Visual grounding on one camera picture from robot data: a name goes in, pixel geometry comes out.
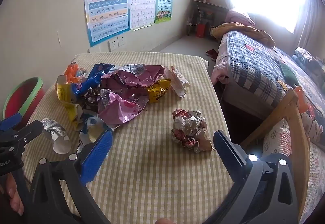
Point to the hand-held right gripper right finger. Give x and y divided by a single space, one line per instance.
228 152

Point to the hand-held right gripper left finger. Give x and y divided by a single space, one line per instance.
97 155

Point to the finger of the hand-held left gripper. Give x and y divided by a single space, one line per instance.
25 135
10 122

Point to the red basin with green rim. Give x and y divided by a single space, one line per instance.
22 97

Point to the yellow black snack packet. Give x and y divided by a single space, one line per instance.
158 90

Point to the person's left hand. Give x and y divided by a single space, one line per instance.
15 198

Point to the person's right hand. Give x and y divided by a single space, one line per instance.
165 221

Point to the silver printed wrapper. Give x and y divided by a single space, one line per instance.
54 132

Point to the crumpled red silver wrapper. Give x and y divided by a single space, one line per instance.
190 130

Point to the crumpled pink foil bag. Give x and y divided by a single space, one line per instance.
119 109

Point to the long yellow wrapper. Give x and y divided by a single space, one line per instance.
63 94

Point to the wooden chair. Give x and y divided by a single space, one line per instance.
292 112

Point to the dark blue wrapper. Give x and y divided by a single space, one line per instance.
94 79

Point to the orange plastic wrapper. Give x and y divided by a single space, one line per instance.
72 71

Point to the bed with plaid quilt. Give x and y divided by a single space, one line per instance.
254 66

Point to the orange plastic object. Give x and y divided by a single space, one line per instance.
303 100

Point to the green cloth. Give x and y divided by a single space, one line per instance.
288 72

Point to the red shoes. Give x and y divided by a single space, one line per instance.
212 54

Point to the yellow blanket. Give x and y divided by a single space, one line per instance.
243 32

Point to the folded blue grey cloth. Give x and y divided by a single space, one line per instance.
306 58

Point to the red box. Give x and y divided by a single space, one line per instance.
200 31

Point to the pink pillow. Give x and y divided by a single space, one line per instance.
240 18

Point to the dark wooden shelf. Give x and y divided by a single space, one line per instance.
210 8

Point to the sheer curtain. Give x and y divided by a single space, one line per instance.
312 23

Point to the white single-port wall socket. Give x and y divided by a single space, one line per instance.
94 49

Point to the blue alphabet wall poster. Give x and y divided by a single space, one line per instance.
106 3

